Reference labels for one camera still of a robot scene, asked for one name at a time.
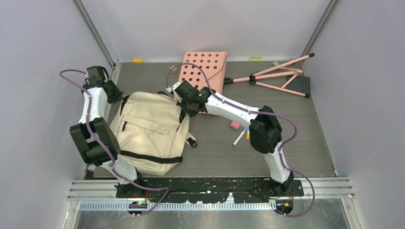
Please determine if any grey lego strip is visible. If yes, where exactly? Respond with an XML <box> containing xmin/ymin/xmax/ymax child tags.
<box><xmin>256</xmin><ymin>61</ymin><xmax>279</xmax><ymax>73</ymax></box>

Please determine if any green block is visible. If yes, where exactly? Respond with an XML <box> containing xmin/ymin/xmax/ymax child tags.
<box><xmin>249</xmin><ymin>58</ymin><xmax>263</xmax><ymax>62</ymax></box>

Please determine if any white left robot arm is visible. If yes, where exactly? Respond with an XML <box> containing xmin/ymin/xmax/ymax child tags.
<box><xmin>70</xmin><ymin>66</ymin><xmax>147</xmax><ymax>198</ymax></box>

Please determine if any white blue marker pen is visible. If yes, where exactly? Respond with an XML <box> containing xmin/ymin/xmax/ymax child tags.
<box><xmin>232</xmin><ymin>128</ymin><xmax>247</xmax><ymax>146</ymax></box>

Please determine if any pink folding tripod stand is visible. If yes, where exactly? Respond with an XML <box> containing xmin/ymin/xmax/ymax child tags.
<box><xmin>224</xmin><ymin>52</ymin><xmax>315</xmax><ymax>98</ymax></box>

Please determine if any dark grey lego baseplate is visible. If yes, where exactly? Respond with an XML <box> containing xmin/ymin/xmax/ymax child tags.
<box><xmin>285</xmin><ymin>75</ymin><xmax>311</xmax><ymax>98</ymax></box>

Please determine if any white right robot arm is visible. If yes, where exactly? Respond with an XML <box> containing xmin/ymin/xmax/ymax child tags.
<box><xmin>166</xmin><ymin>81</ymin><xmax>294</xmax><ymax>196</ymax></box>

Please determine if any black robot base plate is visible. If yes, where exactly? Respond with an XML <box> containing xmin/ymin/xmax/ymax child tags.
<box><xmin>115</xmin><ymin>177</ymin><xmax>304</xmax><ymax>204</ymax></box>

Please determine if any beige canvas backpack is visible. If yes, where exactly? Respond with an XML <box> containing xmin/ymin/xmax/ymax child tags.
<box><xmin>110</xmin><ymin>92</ymin><xmax>198</xmax><ymax>176</ymax></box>

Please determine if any pink perforated music stand tray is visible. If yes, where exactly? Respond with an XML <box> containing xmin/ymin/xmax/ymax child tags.
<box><xmin>177</xmin><ymin>51</ymin><xmax>228</xmax><ymax>116</ymax></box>

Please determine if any pink eraser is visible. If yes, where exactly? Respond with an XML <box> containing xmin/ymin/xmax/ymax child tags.
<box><xmin>229</xmin><ymin>121</ymin><xmax>241</xmax><ymax>130</ymax></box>

